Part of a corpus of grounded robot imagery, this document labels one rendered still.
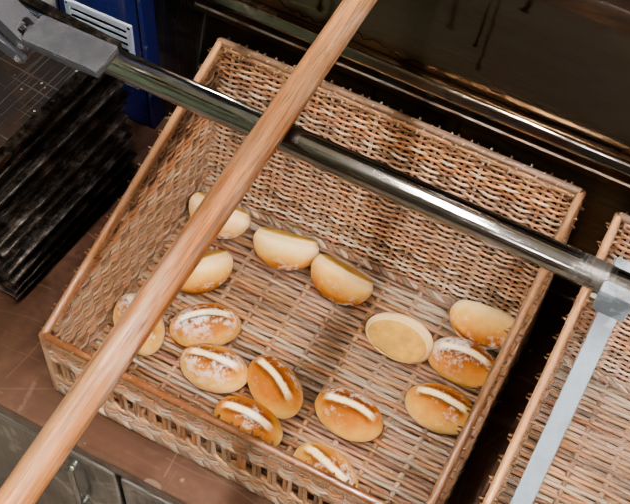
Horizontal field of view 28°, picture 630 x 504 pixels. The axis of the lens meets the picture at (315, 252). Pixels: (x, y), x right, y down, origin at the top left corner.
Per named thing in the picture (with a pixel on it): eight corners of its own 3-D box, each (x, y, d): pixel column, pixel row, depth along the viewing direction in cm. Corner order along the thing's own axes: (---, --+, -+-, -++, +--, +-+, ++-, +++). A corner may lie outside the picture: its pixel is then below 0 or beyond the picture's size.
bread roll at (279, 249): (317, 243, 179) (308, 280, 180) (324, 240, 186) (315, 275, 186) (251, 226, 180) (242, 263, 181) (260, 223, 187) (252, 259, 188)
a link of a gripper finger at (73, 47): (20, 38, 96) (21, 45, 97) (97, 72, 95) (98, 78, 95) (42, 13, 98) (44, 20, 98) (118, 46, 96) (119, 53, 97)
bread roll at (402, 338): (422, 376, 173) (431, 364, 178) (438, 334, 171) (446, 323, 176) (355, 347, 176) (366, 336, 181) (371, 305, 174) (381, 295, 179)
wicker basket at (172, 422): (223, 151, 198) (217, 27, 175) (554, 298, 185) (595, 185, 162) (46, 391, 173) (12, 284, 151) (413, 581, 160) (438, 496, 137)
